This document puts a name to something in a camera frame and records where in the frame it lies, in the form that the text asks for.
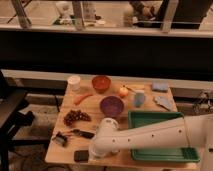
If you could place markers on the dark rectangular eraser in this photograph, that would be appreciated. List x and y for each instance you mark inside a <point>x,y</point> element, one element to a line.
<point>81,156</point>

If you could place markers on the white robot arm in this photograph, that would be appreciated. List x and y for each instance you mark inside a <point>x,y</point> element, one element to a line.
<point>189,131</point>

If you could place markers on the white plastic cup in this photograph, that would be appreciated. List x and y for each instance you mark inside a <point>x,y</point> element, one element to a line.
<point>74,82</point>

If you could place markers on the light blue cup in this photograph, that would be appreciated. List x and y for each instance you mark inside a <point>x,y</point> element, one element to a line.
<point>139,99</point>

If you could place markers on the small metal cup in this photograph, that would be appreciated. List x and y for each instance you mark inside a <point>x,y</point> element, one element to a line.
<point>115,152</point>

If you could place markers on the red bowl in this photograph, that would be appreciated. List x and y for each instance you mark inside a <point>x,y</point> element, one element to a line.
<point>101,83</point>

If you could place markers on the yellow apple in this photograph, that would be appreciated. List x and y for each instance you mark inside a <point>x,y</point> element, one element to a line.
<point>123,92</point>

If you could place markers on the purple bowl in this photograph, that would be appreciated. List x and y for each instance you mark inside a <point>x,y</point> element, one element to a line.
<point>111,106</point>

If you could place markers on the orange carrot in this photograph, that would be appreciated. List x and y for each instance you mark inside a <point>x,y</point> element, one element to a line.
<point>80,98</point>

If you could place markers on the green plastic tray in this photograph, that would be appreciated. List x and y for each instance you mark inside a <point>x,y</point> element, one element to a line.
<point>181,155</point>

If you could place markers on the bunch of red grapes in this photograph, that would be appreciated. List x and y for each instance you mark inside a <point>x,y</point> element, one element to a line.
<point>73,116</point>

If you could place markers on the blue sponge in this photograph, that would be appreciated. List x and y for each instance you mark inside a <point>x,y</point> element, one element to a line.
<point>160,87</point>

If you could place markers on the grey blue cloth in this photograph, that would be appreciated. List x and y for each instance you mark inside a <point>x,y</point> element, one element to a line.
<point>164,102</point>

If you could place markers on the black binder clip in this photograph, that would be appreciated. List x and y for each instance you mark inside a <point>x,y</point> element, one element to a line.
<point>60,139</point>

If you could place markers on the black chair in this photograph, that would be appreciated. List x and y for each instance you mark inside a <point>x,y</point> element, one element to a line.
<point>11,119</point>

